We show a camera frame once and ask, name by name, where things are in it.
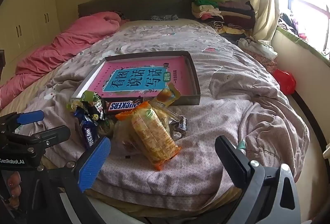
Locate dark candy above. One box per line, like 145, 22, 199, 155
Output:
170, 116, 189, 139

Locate brown chocolate bar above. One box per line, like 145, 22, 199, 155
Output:
107, 97, 143, 113

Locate cream wardrobe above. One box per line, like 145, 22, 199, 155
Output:
0, 0, 62, 80

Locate dark clothes on sill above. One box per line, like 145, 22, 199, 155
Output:
278, 13, 310, 40

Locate clear pastry bag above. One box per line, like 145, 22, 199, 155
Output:
113, 121, 141, 156

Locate stack of folded clothes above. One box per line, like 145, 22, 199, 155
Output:
191, 0, 256, 34

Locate blue cookie packet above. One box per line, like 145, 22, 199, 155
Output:
74, 108, 100, 150

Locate small round pastry packet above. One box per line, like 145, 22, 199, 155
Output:
97, 118, 116, 137

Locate printed grey quilt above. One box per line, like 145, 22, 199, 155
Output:
26, 19, 310, 196

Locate yellow snack packet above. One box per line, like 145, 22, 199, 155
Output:
151, 83, 181, 108

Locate pink-lined shallow box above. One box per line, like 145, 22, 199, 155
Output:
84, 58, 194, 101

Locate green camouflage snack packet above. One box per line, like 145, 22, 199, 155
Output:
82, 94, 106, 121

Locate grey cardboard box tray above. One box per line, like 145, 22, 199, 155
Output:
71, 51, 201, 106

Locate orange rice cracker packet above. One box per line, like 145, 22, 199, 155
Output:
115, 101, 181, 171

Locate dark grey headboard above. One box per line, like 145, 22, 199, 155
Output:
77, 0, 199, 21

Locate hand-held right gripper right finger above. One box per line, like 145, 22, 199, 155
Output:
215, 136, 302, 224

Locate red plastic bag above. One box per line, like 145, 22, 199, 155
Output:
272, 68, 296, 95

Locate person's left hand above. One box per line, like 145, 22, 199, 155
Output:
6, 171, 22, 207

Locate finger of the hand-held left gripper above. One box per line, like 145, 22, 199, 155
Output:
0, 110, 45, 134
5, 125, 71, 152

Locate lime green snack packet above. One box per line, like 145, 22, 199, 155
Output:
68, 90, 96, 111

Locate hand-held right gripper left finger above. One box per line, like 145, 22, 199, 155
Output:
49, 136, 111, 224

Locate pink pillow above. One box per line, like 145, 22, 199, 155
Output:
0, 11, 121, 110

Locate green windowsill cover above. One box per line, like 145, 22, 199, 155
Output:
276, 25, 330, 62

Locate dark patterned cloth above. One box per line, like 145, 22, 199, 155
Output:
150, 15, 179, 21

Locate beige bed sheet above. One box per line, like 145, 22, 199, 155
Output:
0, 64, 245, 217

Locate white crumpled cloth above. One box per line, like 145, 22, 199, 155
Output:
237, 36, 277, 59

